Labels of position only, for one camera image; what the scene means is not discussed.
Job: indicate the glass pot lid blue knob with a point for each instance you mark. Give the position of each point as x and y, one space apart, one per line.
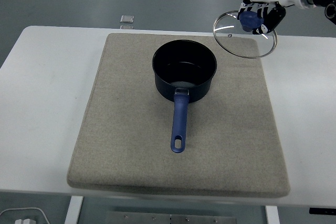
249 20

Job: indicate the silver floor socket plate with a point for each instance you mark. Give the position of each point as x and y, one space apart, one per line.
126 27
127 19

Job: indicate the beige fabric mat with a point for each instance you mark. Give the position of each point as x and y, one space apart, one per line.
118 129

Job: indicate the black label strip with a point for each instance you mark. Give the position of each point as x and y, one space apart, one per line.
322 211

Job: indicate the white table leg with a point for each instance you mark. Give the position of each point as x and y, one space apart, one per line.
73 211
272 216

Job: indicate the grey metal plate with screws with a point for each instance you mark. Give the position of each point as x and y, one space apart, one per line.
170 218

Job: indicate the white power plug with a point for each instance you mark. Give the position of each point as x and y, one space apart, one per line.
25 221

